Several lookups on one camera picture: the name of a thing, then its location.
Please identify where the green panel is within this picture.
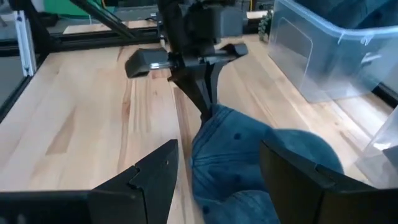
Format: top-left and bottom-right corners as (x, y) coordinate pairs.
(43, 0), (105, 18)

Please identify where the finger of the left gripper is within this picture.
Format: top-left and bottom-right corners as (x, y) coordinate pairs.
(204, 60), (225, 107)
(169, 66), (215, 123)

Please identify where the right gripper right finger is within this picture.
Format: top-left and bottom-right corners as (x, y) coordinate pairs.
(259, 139), (377, 224)

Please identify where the small green succulent plant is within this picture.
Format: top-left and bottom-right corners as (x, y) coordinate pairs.
(257, 11), (273, 43)

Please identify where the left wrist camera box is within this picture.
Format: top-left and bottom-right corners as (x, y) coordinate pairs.
(187, 2), (249, 44)

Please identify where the dark blue denim cap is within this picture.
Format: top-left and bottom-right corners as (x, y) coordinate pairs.
(189, 103), (345, 224)

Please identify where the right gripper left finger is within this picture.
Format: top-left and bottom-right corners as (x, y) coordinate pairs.
(88, 139), (180, 224)

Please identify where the silver aluminium bracket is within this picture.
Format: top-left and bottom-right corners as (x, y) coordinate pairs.
(12, 10), (37, 78)

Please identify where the clear plastic bin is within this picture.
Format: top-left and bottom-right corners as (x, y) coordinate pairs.
(267, 0), (398, 104)
(354, 105), (398, 190)

